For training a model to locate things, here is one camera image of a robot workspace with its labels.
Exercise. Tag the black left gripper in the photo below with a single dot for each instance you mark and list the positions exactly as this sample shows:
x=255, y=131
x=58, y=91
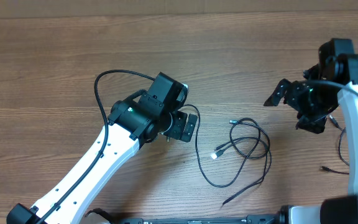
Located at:
x=177, y=132

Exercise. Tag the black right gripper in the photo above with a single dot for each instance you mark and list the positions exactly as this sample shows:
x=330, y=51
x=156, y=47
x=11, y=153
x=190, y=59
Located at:
x=318, y=121

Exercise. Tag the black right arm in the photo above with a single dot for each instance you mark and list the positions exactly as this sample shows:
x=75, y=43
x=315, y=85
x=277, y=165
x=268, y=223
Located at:
x=331, y=84

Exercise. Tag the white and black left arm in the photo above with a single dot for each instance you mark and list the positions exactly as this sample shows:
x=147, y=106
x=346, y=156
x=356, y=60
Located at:
x=131, y=123

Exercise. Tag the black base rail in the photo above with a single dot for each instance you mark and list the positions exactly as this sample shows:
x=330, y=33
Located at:
x=99, y=216

